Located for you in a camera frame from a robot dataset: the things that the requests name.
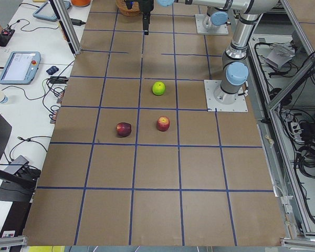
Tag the dark red apple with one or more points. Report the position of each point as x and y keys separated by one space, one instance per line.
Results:
x=124 y=129

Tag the teach pendant tablet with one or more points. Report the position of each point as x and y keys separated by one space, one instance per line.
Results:
x=20 y=68
x=46 y=12

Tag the black power adapter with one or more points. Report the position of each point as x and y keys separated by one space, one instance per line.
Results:
x=77 y=22

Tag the green apple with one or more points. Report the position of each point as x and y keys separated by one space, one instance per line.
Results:
x=158 y=88

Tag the white paper cup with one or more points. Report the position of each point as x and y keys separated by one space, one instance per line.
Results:
x=0 y=97

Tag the red yellow apple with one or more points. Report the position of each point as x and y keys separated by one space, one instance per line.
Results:
x=163 y=123

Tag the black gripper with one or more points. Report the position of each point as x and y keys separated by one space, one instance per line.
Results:
x=146 y=6

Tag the aluminium frame post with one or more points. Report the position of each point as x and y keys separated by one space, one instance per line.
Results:
x=66 y=26

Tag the black monitor stand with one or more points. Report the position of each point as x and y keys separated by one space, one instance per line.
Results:
x=18 y=178

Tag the left teach pendant tablet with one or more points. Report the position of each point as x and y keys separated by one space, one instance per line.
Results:
x=20 y=68

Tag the right teach pendant tablet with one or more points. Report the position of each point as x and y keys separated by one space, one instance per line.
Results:
x=46 y=12

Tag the white power strip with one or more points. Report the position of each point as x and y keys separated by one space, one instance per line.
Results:
x=294 y=129

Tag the brown wicker basket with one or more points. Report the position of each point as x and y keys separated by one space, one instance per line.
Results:
x=134 y=11

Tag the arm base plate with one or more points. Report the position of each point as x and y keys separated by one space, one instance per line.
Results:
x=211 y=25
x=218 y=101

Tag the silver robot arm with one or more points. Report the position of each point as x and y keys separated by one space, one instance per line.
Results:
x=216 y=11
x=235 y=71

